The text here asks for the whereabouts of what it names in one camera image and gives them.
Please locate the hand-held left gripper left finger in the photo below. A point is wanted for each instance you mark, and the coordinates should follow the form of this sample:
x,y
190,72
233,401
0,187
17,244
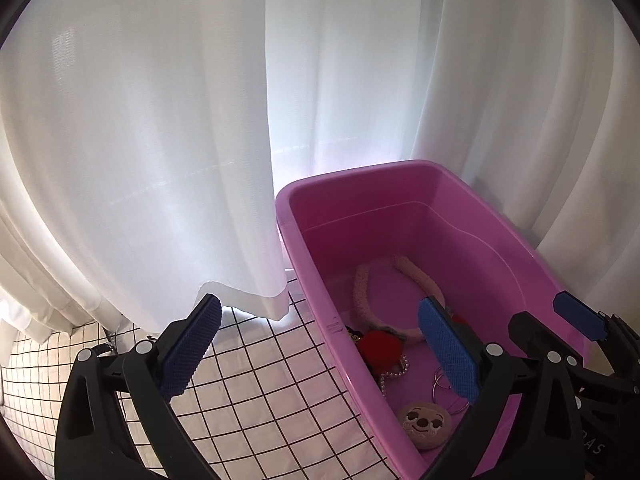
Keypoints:
x,y
192,345

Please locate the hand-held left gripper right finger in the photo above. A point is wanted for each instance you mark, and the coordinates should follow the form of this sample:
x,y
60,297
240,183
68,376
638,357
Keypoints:
x,y
447,347

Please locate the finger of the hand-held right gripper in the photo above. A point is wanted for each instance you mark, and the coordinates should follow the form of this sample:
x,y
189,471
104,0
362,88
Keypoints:
x,y
530,332
580,315

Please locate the pearl bow hair clip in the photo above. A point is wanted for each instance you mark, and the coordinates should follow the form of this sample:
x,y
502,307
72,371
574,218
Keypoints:
x,y
395,375

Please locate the round beige face brooch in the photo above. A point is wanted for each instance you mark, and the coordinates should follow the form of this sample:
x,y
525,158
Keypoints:
x,y
425,425

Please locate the black printed ribbon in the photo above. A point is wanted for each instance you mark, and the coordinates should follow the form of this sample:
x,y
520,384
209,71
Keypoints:
x,y
354,335

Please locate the pink strawberry plush headband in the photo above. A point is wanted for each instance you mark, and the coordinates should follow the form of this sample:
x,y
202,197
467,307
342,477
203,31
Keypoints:
x,y
362,290

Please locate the pink plastic bin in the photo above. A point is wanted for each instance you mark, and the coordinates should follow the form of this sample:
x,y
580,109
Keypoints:
x,y
400,200

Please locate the black grid white tablecloth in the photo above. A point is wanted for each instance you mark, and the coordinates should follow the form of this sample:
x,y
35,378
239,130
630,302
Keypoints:
x,y
260,385

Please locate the white curtain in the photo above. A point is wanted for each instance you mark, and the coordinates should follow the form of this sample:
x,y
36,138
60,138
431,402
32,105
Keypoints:
x,y
450,60
150,135

